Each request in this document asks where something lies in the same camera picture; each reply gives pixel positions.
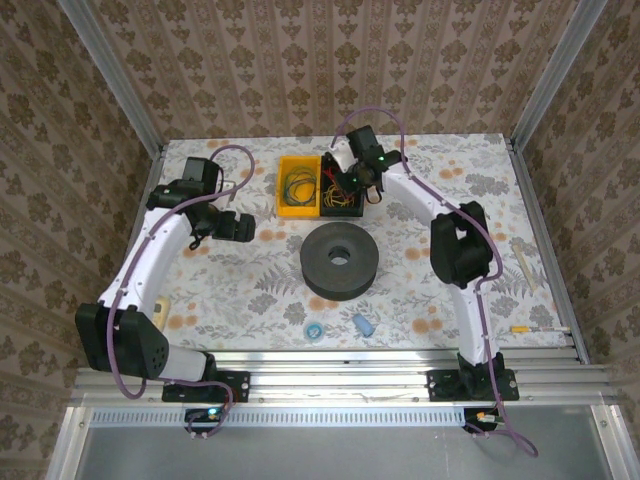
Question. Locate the floral tablecloth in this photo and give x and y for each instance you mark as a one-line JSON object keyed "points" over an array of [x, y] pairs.
{"points": [[250, 300]]}

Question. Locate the beige plastic piece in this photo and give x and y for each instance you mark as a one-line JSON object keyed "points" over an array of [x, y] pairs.
{"points": [[162, 312]]}

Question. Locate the light blue cylinder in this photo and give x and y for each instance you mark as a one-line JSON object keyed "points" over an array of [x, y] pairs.
{"points": [[364, 325]]}

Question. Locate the black plastic bin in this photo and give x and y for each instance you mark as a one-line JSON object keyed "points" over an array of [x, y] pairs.
{"points": [[342, 212]]}

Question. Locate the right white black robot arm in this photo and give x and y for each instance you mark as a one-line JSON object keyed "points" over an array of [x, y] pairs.
{"points": [[470, 320]]}

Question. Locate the aluminium side rail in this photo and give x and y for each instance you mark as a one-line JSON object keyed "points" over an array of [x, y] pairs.
{"points": [[547, 240]]}

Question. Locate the aluminium frame post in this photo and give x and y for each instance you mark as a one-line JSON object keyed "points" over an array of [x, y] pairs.
{"points": [[115, 80], [555, 80]]}

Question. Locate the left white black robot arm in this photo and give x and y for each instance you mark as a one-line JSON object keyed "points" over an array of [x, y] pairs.
{"points": [[150, 260]]}

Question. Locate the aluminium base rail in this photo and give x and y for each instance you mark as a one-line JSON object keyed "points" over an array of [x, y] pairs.
{"points": [[325, 380]]}

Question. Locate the small blue tape roll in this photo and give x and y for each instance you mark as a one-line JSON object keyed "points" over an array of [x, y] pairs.
{"points": [[313, 330]]}

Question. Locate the small electronics board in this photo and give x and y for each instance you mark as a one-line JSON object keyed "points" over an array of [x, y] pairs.
{"points": [[205, 416], [480, 417]]}

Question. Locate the yellow plastic bin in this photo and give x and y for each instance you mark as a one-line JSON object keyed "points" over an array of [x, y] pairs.
{"points": [[299, 212]]}

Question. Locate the yellow white pen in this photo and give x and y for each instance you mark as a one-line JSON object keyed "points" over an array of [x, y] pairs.
{"points": [[537, 329]]}

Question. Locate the grey metal panel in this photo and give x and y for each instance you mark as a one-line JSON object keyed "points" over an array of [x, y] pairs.
{"points": [[325, 455]]}

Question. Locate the beige wooden stick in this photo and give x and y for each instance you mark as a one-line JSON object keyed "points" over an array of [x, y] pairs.
{"points": [[525, 265]]}

